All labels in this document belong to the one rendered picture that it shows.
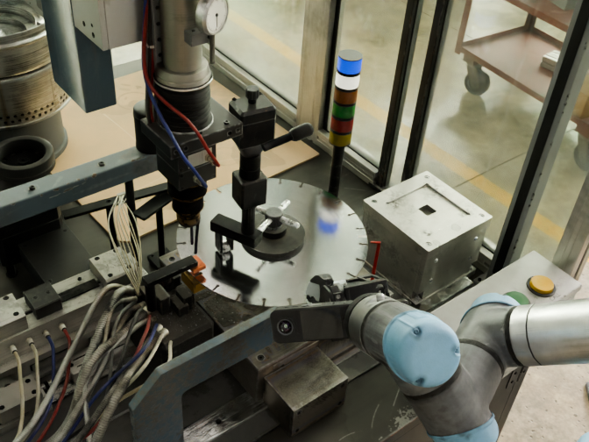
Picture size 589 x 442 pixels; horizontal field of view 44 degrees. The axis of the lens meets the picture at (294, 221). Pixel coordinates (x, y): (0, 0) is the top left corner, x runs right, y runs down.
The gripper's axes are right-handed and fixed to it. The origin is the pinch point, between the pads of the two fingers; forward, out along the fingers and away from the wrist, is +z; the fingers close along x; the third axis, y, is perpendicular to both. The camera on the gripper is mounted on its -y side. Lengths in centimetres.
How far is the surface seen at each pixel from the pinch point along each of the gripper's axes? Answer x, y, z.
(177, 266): 6.0, -17.3, 10.7
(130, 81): 42, -11, 105
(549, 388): -65, 98, 81
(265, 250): 5.5, -2.2, 13.5
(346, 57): 36.3, 20.3, 23.5
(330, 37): 44, 30, 56
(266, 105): 28.7, -3.9, -4.5
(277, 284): 0.7, -2.4, 8.0
